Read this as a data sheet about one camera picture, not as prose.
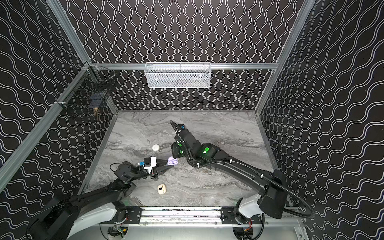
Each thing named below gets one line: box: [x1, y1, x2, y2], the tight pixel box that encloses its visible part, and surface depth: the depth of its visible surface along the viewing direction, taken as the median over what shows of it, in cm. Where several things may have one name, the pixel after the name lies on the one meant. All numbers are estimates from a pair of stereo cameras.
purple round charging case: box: [167, 156, 179, 167], surface depth 68 cm
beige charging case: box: [157, 184, 167, 195], surface depth 83 cm
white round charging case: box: [152, 144, 160, 152], surface depth 100 cm
